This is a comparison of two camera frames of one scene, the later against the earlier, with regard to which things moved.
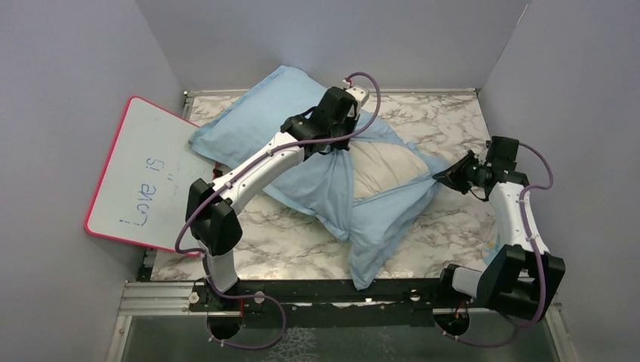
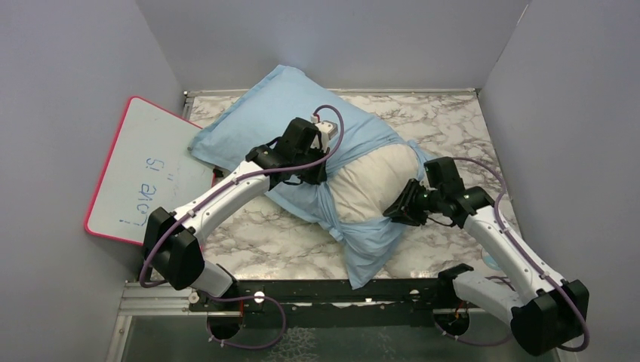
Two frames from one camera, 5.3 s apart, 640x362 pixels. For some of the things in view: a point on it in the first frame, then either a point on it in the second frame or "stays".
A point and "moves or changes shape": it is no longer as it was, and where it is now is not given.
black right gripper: x=453 y=177 → x=404 y=209
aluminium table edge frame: x=189 y=93 stays
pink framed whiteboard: x=143 y=186 stays
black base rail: x=321 y=303 stays
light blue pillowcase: x=321 y=185 moves or changes shape
